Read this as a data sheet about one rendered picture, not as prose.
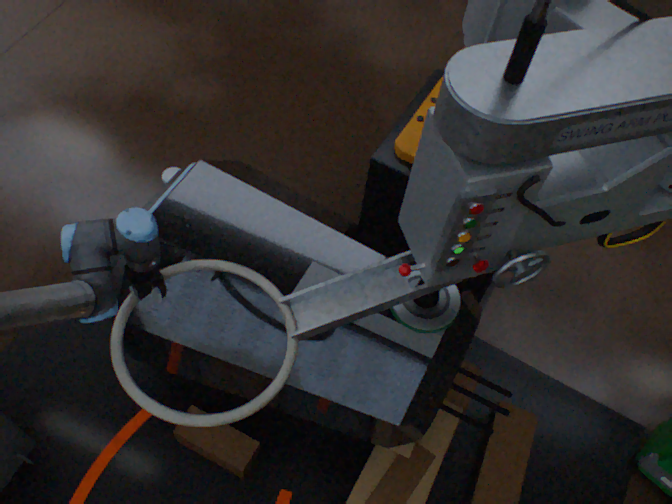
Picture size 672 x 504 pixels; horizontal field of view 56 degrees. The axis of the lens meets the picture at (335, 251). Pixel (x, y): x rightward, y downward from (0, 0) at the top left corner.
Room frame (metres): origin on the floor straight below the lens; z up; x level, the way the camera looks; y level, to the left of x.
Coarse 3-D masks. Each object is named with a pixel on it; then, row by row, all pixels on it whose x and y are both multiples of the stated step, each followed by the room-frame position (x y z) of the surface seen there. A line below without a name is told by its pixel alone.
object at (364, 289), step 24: (384, 264) 0.95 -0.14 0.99; (312, 288) 0.87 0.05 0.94; (336, 288) 0.90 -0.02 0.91; (360, 288) 0.90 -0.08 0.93; (384, 288) 0.90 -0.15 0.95; (408, 288) 0.90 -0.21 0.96; (432, 288) 0.89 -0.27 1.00; (312, 312) 0.82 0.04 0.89; (336, 312) 0.82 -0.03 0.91; (360, 312) 0.81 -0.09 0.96
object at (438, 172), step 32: (416, 160) 1.00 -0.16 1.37; (448, 160) 0.90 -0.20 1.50; (544, 160) 0.91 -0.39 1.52; (416, 192) 0.97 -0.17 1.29; (448, 192) 0.86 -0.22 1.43; (512, 192) 0.87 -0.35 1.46; (416, 224) 0.93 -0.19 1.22; (512, 224) 0.89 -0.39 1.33; (416, 256) 0.89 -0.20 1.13; (480, 256) 0.87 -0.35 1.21
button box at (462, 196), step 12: (468, 192) 0.82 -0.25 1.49; (480, 192) 0.83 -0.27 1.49; (492, 192) 0.83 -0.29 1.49; (456, 204) 0.81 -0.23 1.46; (468, 204) 0.81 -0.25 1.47; (492, 204) 0.83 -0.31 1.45; (456, 216) 0.80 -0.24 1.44; (468, 216) 0.81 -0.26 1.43; (480, 216) 0.82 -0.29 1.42; (444, 228) 0.82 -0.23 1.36; (456, 228) 0.81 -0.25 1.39; (480, 228) 0.83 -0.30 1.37; (444, 240) 0.81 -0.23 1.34; (456, 240) 0.81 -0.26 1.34; (468, 240) 0.82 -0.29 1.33; (444, 252) 0.80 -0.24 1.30; (468, 252) 0.83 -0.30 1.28; (432, 264) 0.82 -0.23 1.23; (444, 264) 0.81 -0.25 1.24; (456, 264) 0.82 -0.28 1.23
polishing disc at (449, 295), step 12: (408, 276) 1.02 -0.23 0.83; (420, 276) 1.03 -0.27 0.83; (444, 288) 1.00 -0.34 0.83; (456, 288) 1.00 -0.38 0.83; (444, 300) 0.96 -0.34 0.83; (456, 300) 0.96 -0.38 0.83; (396, 312) 0.89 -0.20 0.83; (408, 312) 0.90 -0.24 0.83; (420, 312) 0.90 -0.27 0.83; (432, 312) 0.91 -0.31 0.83; (444, 312) 0.92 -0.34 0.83; (456, 312) 0.92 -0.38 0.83; (408, 324) 0.86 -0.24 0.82; (420, 324) 0.86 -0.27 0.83; (432, 324) 0.87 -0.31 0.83; (444, 324) 0.88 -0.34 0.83
